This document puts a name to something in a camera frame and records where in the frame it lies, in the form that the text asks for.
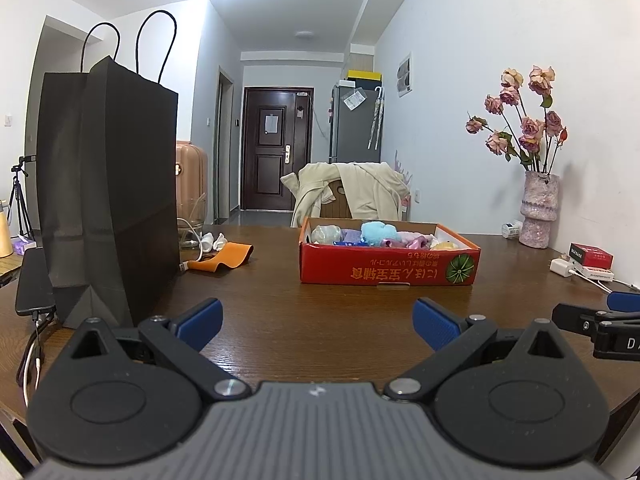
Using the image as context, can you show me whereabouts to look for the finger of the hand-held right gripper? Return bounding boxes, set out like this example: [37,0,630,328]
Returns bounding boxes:
[551,302,640,335]
[606,291,640,313]

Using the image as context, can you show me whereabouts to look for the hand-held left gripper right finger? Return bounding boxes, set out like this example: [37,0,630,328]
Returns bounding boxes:
[382,297,581,403]

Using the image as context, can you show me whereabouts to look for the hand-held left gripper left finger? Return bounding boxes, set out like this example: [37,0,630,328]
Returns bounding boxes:
[59,297,253,403]

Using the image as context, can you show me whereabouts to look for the red cardboard box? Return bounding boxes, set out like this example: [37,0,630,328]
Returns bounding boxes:
[299,217,482,287]

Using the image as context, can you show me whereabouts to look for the pink satin cloth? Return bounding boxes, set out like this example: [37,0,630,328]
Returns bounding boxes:
[380,236,431,251]

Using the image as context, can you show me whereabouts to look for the blue plush toy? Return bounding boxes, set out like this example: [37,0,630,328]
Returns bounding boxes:
[361,221,401,246]

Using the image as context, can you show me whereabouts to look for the iridescent bath puff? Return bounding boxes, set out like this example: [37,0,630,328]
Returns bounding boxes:
[311,225,343,245]

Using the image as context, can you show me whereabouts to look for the white charger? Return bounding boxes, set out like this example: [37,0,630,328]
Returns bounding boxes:
[550,257,581,278]

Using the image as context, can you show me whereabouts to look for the small red box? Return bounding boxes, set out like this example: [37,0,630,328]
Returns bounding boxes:
[570,242,614,268]

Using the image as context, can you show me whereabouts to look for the orange cloth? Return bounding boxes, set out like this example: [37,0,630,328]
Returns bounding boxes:
[187,241,253,275]

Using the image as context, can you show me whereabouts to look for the white plug adapter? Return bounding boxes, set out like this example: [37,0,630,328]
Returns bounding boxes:
[197,232,228,256]

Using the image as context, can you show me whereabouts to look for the clear glass container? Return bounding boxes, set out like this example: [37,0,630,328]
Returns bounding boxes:
[177,192,207,251]

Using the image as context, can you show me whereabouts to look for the pink textured vase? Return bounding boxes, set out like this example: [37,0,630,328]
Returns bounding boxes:
[519,170,561,250]

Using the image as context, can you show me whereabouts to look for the pink suitcase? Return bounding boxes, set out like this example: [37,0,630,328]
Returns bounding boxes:
[176,142,208,221]

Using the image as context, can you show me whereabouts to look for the beige jacket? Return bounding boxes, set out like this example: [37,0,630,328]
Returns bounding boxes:
[280,161,411,228]

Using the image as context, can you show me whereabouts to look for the wooden chair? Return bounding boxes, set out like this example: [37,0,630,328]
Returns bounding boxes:
[320,185,351,219]

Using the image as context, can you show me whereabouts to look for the black paper bag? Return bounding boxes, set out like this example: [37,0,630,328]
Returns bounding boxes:
[36,10,181,331]

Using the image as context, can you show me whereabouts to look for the grey side door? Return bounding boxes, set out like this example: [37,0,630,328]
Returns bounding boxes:
[215,66,236,223]

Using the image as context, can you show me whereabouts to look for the black phone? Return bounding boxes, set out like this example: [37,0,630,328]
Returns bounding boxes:
[15,246,55,317]

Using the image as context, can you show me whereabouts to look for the dark brown door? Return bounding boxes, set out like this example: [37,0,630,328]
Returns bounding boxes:
[241,86,315,212]

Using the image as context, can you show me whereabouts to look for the dried pink roses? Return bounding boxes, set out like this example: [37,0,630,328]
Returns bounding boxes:
[466,65,568,173]

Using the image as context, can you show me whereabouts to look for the grey refrigerator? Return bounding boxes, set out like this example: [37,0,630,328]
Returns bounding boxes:
[330,84,383,165]

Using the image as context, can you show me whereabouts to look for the white folded umbrella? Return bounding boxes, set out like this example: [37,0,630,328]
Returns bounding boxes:
[367,86,386,151]

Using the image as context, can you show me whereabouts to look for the yellow bottle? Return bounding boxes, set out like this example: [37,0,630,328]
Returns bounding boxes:
[0,200,14,259]

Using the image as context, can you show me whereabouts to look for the black tripod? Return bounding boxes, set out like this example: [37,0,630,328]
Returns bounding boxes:
[10,155,38,241]

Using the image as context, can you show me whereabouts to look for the white charger cable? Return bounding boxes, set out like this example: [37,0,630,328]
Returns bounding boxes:
[570,270,640,294]

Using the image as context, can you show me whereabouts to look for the purple flower wall decal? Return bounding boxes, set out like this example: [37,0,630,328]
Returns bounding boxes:
[394,149,413,186]

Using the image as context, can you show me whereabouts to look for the black white phone cable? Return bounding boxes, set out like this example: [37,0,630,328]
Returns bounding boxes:
[16,310,52,407]

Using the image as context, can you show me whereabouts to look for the wall poster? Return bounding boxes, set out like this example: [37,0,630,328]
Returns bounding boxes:
[395,51,413,97]

